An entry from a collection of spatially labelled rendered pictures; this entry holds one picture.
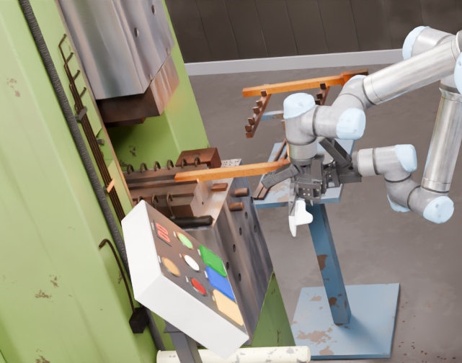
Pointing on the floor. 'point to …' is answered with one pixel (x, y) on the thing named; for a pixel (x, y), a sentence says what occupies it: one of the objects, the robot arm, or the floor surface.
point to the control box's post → (184, 346)
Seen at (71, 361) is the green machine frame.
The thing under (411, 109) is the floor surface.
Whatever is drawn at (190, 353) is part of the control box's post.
